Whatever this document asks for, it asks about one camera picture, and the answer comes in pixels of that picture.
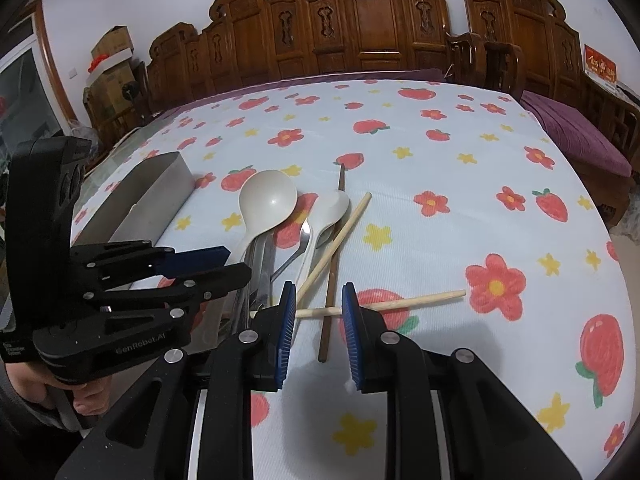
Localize purple seat cushion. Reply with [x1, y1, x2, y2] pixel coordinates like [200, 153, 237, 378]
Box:
[520, 89, 633, 177]

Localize stainless steel tray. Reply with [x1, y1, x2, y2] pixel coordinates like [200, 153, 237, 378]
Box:
[77, 151, 196, 256]

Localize large white ladle spoon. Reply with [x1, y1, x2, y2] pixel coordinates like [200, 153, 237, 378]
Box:
[235, 170, 299, 266]

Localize red wall sign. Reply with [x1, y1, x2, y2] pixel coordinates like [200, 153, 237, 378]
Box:
[583, 44, 619, 82]

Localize small white spoon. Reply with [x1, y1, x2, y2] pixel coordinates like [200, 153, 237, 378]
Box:
[295, 191, 351, 301]

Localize stack of cardboard boxes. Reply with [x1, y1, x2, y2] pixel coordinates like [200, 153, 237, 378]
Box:
[82, 25, 147, 128]

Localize person's left hand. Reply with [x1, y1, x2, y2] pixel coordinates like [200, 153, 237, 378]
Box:
[7, 365, 108, 416]

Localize light wooden chopstick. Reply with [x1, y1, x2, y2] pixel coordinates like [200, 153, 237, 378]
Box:
[295, 192, 373, 300]
[249, 289, 467, 319]

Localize person's left forearm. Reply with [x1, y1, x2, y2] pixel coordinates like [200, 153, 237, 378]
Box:
[0, 390, 88, 433]

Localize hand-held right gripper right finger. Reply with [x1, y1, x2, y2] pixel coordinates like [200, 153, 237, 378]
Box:
[341, 281, 591, 480]

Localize large metal spoon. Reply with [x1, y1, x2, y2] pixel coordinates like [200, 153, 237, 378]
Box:
[192, 237, 278, 356]

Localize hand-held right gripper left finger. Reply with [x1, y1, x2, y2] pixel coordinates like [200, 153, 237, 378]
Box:
[55, 280, 297, 480]

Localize wooden armchair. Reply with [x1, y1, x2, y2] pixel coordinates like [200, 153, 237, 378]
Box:
[446, 32, 527, 97]

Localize carved wooden bench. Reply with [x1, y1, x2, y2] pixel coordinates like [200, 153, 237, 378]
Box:
[145, 0, 451, 113]

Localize small metal spoon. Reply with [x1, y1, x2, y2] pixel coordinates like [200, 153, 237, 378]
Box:
[270, 220, 313, 283]

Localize dark brown chopstick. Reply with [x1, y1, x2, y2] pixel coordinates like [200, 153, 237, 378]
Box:
[318, 164, 347, 362]

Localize floral printed tablecloth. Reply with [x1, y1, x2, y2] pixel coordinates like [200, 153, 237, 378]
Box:
[70, 79, 631, 480]

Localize carved wooden high-back chair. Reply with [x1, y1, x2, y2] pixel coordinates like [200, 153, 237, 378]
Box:
[464, 0, 586, 101]

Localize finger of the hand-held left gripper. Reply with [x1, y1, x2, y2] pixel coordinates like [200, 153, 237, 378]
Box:
[85, 265, 252, 333]
[72, 241, 232, 288]

